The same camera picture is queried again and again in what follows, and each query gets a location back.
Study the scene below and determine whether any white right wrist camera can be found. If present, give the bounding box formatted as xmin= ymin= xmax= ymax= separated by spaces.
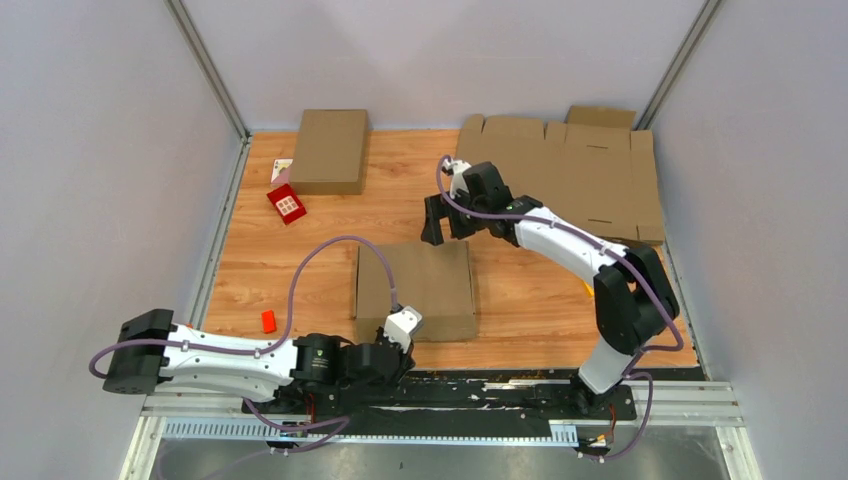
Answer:
xmin=440 ymin=156 xmax=471 ymax=200

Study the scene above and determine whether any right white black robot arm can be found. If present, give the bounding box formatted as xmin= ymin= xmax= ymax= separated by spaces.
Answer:
xmin=421 ymin=155 xmax=683 ymax=418

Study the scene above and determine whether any brown cardboard box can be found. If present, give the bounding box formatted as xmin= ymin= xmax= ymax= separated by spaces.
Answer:
xmin=353 ymin=241 xmax=478 ymax=343
xmin=289 ymin=109 xmax=370 ymax=196

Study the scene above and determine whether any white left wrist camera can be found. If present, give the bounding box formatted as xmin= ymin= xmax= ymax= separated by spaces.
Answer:
xmin=383 ymin=306 xmax=423 ymax=353

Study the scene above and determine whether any playing card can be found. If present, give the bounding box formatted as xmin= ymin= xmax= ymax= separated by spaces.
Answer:
xmin=270 ymin=158 xmax=293 ymax=187

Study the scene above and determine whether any stack of flat cardboard sheets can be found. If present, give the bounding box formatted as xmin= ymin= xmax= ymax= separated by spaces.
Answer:
xmin=456 ymin=106 xmax=665 ymax=245

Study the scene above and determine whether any red plastic window block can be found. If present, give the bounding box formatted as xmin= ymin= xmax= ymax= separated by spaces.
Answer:
xmin=266 ymin=184 xmax=307 ymax=225

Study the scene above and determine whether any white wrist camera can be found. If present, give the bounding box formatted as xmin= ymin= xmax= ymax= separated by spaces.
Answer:
xmin=440 ymin=156 xmax=471 ymax=200
xmin=383 ymin=306 xmax=423 ymax=353

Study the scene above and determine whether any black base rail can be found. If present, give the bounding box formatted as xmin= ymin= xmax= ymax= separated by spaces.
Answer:
xmin=241 ymin=368 xmax=707 ymax=442

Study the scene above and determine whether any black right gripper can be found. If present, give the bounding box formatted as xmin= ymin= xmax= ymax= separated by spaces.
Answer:
xmin=422 ymin=189 xmax=488 ymax=247

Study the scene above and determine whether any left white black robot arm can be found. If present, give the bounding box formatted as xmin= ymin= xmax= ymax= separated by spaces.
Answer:
xmin=102 ymin=306 xmax=423 ymax=413

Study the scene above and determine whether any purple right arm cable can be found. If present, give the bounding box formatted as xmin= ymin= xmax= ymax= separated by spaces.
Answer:
xmin=435 ymin=154 xmax=686 ymax=463

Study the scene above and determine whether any orange clip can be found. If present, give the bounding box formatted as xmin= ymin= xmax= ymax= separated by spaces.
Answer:
xmin=261 ymin=310 xmax=277 ymax=334

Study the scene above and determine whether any closed brown cardboard box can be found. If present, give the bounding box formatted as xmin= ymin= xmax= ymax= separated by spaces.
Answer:
xmin=289 ymin=109 xmax=370 ymax=196

